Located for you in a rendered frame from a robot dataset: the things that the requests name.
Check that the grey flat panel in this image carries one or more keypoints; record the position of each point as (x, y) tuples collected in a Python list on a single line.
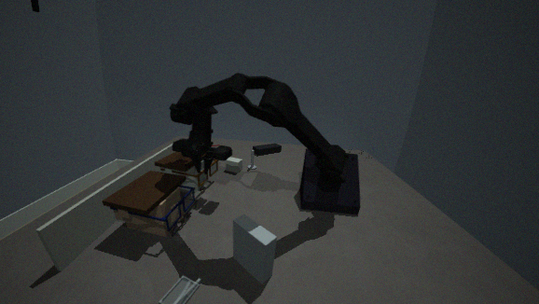
[(67, 235)]

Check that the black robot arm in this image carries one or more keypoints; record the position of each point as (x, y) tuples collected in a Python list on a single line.
[(279, 107)]

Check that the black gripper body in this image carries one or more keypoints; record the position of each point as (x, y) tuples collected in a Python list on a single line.
[(221, 153)]

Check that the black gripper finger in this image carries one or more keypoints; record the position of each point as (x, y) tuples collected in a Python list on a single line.
[(197, 163), (207, 163)]

